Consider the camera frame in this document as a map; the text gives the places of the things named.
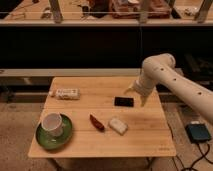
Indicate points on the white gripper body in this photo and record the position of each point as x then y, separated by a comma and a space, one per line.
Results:
144, 86

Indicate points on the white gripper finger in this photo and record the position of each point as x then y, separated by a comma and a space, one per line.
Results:
129, 89
143, 100

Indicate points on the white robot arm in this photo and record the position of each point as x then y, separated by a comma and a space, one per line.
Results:
159, 69

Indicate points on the black rectangular block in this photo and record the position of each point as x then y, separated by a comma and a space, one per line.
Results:
124, 101

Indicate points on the white wrapped packet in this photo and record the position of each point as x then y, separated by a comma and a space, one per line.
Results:
118, 126

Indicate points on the red chili pepper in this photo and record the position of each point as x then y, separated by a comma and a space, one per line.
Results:
97, 124

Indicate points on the wooden folding table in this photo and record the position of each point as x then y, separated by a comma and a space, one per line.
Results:
148, 134

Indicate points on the long wooden bench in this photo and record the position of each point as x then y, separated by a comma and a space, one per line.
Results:
68, 72

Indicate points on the black foot pedal box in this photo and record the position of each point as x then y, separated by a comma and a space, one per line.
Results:
198, 133

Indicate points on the white lying bottle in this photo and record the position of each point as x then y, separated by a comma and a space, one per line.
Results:
65, 94

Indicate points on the white ceramic cup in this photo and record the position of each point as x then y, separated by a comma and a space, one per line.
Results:
52, 124

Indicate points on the green saucer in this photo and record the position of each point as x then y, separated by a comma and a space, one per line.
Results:
49, 142

